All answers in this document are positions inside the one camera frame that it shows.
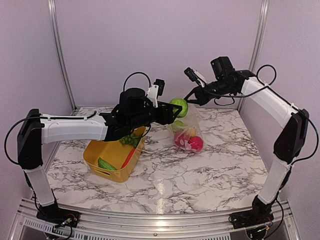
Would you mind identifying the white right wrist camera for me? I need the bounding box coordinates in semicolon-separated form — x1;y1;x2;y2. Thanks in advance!
184;67;208;88

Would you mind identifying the yellow plastic basket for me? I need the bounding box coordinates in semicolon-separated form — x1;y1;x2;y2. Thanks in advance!
83;127;146;183

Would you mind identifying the aluminium frame post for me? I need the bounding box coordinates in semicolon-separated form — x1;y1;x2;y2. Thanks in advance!
237;0;270;111
47;0;77;112

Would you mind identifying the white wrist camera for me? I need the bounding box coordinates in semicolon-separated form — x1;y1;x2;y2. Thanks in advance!
184;67;208;88
146;78;165;108

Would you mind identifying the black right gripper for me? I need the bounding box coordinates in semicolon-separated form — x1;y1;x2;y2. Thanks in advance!
184;78;235;106

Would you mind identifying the green grape bunch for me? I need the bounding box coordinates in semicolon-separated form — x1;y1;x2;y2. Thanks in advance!
119;133;141;148

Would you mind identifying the right aluminium frame post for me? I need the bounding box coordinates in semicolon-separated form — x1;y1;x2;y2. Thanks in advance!
237;0;270;111

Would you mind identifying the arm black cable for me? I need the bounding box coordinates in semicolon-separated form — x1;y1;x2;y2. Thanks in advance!
256;64;278;86
123;72;152;93

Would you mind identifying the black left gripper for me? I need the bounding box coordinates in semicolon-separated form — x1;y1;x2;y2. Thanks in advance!
128;101;183;130

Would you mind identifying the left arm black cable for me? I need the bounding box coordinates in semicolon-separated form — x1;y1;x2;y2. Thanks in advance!
123;72;152;93

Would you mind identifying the green apple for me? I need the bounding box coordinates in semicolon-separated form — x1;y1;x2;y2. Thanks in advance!
170;98;189;118

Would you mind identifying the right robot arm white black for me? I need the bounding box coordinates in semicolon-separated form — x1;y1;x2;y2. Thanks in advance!
184;56;309;224

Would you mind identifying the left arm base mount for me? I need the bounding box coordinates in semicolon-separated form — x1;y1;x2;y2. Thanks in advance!
36;208;81;228

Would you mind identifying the front aluminium rail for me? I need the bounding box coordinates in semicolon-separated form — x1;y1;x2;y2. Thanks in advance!
9;198;300;240

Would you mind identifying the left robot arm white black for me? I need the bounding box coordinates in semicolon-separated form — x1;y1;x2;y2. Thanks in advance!
15;86;183;223

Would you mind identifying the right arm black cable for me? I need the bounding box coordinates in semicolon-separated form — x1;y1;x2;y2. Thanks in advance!
256;64;278;86

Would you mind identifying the clear zip top bag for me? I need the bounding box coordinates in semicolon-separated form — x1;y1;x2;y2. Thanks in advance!
167;98;204;153

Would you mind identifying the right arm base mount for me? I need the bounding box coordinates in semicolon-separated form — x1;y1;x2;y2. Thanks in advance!
228;210;274;229

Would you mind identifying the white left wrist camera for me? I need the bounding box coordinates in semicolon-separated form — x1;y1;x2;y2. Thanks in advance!
146;78;165;108

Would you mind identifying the red apple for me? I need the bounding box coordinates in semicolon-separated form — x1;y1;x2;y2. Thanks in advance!
188;136;204;153
174;132;192;151

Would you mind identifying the orange carrot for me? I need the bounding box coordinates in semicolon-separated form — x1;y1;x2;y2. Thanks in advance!
121;148;136;169

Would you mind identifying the left aluminium frame post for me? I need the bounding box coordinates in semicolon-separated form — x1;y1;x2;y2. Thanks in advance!
47;0;77;112

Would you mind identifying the green bitter gourd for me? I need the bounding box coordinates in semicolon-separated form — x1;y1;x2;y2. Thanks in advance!
98;158;117;171

